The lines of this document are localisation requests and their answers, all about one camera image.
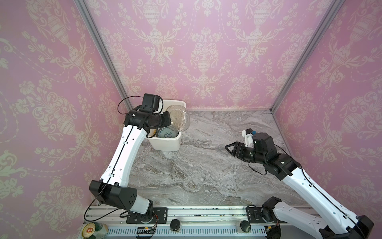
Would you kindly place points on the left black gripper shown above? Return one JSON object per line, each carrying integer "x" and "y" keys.
{"x": 167, "y": 119}

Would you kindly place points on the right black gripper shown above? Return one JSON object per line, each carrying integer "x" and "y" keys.
{"x": 238, "y": 146}

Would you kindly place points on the small teal patterned plate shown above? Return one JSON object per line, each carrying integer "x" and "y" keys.
{"x": 166, "y": 132}

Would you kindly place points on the clear glass plate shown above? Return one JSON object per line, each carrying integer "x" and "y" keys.
{"x": 180, "y": 119}

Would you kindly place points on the white plastic bin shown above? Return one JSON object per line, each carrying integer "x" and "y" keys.
{"x": 169, "y": 143}

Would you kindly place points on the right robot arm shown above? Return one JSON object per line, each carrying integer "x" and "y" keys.
{"x": 334, "y": 221}

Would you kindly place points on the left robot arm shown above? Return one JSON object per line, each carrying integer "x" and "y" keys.
{"x": 112, "y": 187}

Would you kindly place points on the right jar black lid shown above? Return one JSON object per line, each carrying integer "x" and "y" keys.
{"x": 243, "y": 227}

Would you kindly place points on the jar black lid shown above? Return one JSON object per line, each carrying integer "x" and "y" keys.
{"x": 175, "y": 225}
{"x": 243, "y": 227}

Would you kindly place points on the left jar black lid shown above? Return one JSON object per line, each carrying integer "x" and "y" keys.
{"x": 175, "y": 225}

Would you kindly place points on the green can gold lid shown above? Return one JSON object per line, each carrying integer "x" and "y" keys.
{"x": 94, "y": 230}

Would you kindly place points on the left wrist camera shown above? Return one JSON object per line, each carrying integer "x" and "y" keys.
{"x": 151, "y": 104}

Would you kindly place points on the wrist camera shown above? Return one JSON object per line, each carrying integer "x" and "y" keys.
{"x": 247, "y": 134}
{"x": 151, "y": 104}

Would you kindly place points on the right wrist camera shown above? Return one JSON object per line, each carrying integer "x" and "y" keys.
{"x": 247, "y": 134}

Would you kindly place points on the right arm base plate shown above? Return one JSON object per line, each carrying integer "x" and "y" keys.
{"x": 261, "y": 216}

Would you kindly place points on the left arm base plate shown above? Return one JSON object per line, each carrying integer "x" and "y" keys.
{"x": 157, "y": 215}

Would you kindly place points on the white slotted cable duct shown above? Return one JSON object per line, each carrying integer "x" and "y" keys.
{"x": 164, "y": 232}

